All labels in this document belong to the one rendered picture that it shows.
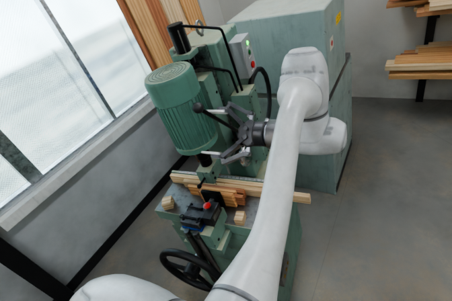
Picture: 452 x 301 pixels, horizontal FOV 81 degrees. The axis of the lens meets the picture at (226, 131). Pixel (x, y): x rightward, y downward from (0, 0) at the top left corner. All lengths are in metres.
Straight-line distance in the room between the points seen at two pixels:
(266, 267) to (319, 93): 0.37
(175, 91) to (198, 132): 0.18
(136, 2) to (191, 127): 1.64
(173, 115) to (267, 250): 0.59
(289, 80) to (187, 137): 0.48
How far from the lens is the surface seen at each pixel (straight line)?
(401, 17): 3.02
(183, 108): 0.91
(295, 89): 0.60
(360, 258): 2.04
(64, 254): 2.49
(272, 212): 0.50
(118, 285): 0.50
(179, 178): 1.36
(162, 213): 1.33
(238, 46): 1.09
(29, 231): 2.30
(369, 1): 2.99
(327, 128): 0.71
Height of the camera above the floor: 1.80
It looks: 34 degrees down
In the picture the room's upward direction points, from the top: 19 degrees counter-clockwise
